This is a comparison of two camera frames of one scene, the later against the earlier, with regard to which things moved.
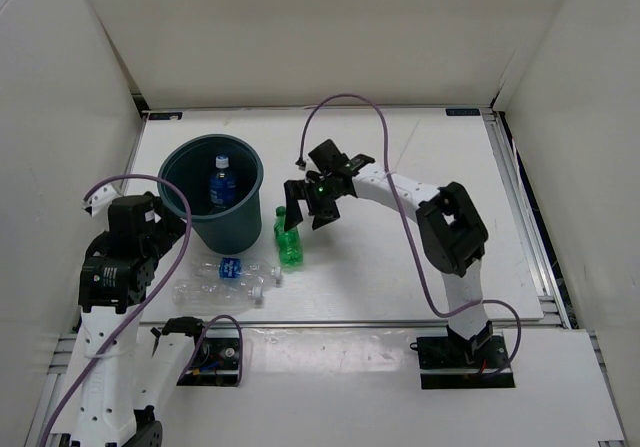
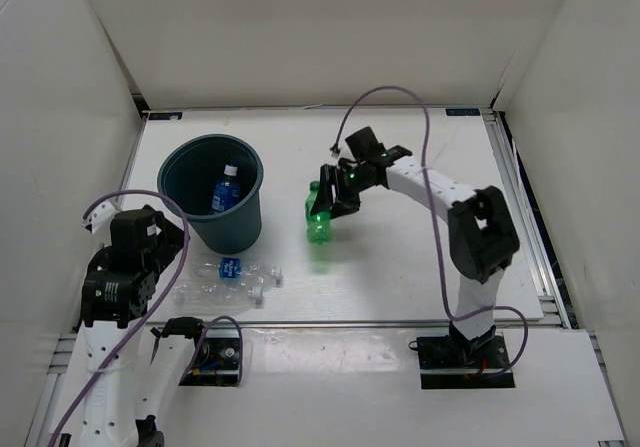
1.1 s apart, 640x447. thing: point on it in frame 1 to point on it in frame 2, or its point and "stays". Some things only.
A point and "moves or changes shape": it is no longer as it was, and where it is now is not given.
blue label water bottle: [223, 187] moves or changes shape
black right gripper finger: [324, 218] to [342, 208]
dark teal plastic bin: [223, 176] stays
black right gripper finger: [294, 191] to [322, 202]
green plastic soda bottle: [289, 243] to [318, 223]
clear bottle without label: [214, 293] stays
